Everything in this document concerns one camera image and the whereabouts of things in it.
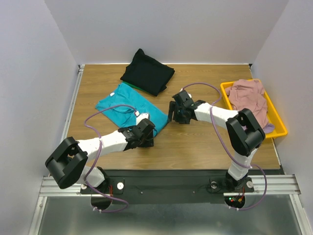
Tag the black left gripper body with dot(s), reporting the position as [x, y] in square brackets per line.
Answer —
[149, 136]

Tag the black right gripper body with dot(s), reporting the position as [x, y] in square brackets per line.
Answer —
[172, 111]

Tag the turquoise t shirt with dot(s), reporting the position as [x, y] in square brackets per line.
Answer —
[124, 101]

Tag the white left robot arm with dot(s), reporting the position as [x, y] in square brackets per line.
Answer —
[67, 163]

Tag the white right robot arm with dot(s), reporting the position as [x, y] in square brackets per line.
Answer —
[245, 133]

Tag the folded black t shirt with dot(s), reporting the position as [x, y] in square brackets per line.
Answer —
[147, 73]

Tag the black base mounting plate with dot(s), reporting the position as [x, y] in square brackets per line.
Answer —
[172, 186]

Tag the folded green t shirt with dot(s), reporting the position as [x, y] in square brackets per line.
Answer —
[133, 86]

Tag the pink t shirt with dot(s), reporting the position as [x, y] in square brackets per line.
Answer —
[249, 94]

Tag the lavender t shirt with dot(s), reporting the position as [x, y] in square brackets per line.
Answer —
[269, 128]

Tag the yellow plastic tray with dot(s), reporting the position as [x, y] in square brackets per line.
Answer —
[272, 115]

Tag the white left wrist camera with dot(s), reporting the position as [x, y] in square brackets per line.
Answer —
[141, 116]

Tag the aluminium left side rail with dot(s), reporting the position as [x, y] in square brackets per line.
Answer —
[72, 103]

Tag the aluminium front frame rail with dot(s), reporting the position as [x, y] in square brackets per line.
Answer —
[275, 185]

